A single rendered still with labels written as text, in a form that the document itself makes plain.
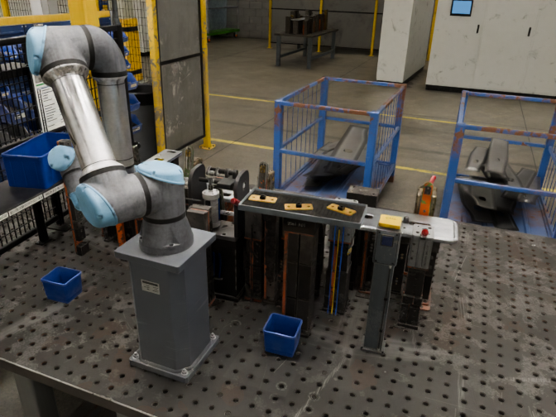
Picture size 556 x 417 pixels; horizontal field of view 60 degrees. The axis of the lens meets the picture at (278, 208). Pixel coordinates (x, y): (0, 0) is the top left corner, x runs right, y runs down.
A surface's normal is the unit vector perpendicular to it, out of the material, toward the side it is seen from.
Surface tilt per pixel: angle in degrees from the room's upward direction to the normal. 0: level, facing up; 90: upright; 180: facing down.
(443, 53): 90
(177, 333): 93
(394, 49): 90
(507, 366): 0
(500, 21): 90
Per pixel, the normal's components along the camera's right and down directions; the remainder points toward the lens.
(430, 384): 0.03, -0.90
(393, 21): -0.42, 0.38
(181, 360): 0.37, 0.39
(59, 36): 0.48, -0.37
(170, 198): 0.63, 0.36
